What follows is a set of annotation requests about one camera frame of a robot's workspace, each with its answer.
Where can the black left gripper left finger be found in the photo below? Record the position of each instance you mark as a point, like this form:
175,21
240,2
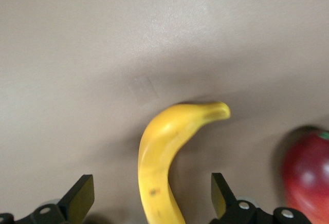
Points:
77,198

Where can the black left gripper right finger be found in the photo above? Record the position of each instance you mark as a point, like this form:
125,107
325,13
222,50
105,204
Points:
226,203

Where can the yellow banana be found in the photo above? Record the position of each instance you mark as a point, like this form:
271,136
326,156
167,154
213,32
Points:
159,157

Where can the red yellow mango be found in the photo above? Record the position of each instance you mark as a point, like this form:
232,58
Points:
308,172

